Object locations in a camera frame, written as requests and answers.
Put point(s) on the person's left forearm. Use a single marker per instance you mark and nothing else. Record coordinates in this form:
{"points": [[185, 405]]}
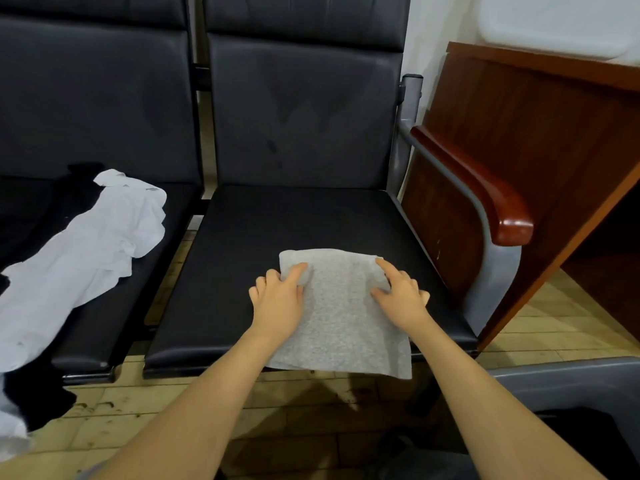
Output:
{"points": [[180, 420]]}

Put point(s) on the person's right forearm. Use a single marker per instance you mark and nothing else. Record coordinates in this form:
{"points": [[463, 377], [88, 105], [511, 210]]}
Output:
{"points": [[510, 415]]}

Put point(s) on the person's left hand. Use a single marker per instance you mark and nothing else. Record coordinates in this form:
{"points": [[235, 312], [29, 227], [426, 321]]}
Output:
{"points": [[275, 310]]}

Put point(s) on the grey plastic storage bin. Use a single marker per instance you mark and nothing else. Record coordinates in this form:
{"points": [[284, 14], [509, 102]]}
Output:
{"points": [[580, 385]]}

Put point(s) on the pile of clothes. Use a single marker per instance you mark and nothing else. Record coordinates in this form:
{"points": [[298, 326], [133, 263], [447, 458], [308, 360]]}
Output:
{"points": [[80, 255]]}

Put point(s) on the brown wooden bench armrest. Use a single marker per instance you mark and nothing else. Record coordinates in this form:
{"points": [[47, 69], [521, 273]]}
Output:
{"points": [[475, 185]]}

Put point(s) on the white plastic tray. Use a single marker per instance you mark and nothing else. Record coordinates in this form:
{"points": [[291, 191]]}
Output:
{"points": [[560, 23]]}

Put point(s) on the grey t-shirt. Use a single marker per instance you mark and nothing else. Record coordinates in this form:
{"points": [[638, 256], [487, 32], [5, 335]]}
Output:
{"points": [[340, 325]]}

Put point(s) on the black leather bench seat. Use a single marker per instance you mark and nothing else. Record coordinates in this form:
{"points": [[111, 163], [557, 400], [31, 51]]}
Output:
{"points": [[90, 95], [290, 115]]}

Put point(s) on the person's right hand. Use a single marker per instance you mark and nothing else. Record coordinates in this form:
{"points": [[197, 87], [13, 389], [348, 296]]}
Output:
{"points": [[402, 303]]}

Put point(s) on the brown wooden desk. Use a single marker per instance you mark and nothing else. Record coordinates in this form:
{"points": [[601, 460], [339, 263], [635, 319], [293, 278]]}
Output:
{"points": [[530, 125]]}

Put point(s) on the person's blue jeans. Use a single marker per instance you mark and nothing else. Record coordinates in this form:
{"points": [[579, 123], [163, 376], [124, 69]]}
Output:
{"points": [[420, 463]]}

